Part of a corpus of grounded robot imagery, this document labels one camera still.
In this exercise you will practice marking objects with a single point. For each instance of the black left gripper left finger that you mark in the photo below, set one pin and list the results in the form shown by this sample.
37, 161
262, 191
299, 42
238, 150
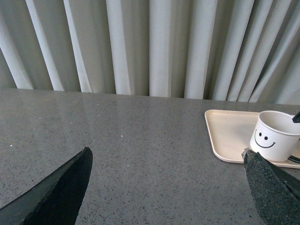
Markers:
56, 200

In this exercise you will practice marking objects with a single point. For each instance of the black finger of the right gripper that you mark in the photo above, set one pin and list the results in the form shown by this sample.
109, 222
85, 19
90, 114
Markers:
296, 118

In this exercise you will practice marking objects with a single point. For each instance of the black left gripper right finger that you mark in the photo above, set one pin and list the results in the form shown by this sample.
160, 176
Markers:
275, 192

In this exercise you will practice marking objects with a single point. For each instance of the white smiley mug black handle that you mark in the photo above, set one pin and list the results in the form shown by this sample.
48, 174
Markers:
275, 136

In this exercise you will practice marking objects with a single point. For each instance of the white pleated curtain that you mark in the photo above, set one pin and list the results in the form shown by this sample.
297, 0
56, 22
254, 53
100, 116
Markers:
234, 50

